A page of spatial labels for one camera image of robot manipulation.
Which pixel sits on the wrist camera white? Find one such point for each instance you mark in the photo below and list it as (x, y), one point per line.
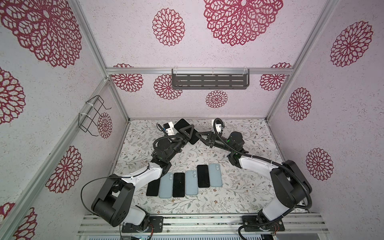
(218, 126)
(169, 128)

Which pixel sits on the light blue phone case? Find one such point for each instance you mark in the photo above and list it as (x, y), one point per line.
(215, 175)
(166, 186)
(192, 183)

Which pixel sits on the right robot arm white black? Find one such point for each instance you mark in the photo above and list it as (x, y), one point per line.
(291, 188)

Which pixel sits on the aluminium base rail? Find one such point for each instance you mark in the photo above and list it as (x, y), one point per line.
(228, 224)

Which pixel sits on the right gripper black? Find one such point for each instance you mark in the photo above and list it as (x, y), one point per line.
(212, 140)

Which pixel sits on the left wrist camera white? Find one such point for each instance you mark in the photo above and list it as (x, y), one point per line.
(169, 128)

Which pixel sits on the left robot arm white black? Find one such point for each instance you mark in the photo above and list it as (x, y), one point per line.
(113, 203)

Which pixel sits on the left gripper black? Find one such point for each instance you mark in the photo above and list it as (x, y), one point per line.
(185, 140)

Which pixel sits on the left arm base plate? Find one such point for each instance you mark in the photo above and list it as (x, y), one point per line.
(149, 225)

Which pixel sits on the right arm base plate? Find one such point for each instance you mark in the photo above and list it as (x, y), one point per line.
(255, 223)

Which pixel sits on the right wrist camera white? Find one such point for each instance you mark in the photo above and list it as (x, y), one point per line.
(218, 126)

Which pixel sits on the dark metal wall shelf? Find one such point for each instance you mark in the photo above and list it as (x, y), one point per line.
(181, 81)

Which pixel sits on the black wire wall basket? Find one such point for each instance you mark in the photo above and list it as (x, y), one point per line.
(96, 121)

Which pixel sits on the black phone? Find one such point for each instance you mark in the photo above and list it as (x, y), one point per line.
(179, 185)
(153, 188)
(183, 127)
(203, 176)

